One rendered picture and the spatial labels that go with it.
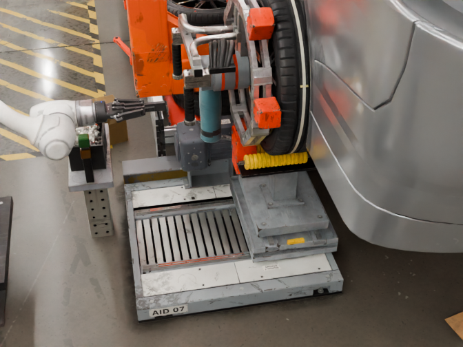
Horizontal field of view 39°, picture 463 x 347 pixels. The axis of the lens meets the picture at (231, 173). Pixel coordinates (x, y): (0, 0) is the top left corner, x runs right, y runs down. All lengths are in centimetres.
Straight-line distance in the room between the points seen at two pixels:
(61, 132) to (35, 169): 143
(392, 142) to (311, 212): 121
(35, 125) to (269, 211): 109
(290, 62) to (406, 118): 70
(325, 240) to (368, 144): 110
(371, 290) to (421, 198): 117
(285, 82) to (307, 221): 76
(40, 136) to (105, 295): 90
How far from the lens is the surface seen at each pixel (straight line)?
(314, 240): 270
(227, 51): 219
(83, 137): 245
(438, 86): 147
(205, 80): 221
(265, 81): 217
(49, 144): 205
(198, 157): 288
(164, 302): 257
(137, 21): 277
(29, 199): 329
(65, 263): 291
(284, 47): 214
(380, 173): 166
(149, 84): 290
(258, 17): 213
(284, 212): 273
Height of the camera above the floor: 199
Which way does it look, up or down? 37 degrees down
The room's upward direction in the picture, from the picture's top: straight up
